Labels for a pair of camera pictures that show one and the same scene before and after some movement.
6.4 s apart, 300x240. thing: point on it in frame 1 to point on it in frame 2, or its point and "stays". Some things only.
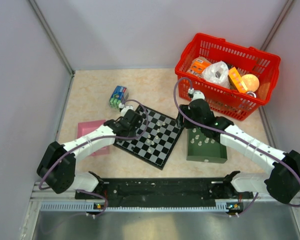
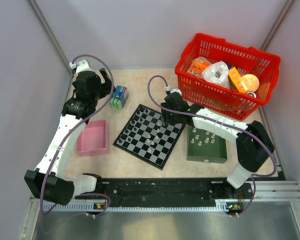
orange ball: x=251 y=82 stays
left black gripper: x=133 y=134 to x=106 y=87
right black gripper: x=181 y=124 to x=165 y=118
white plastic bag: x=217 y=72 stays
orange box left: x=198 y=66 stays
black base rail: x=163 y=193 stays
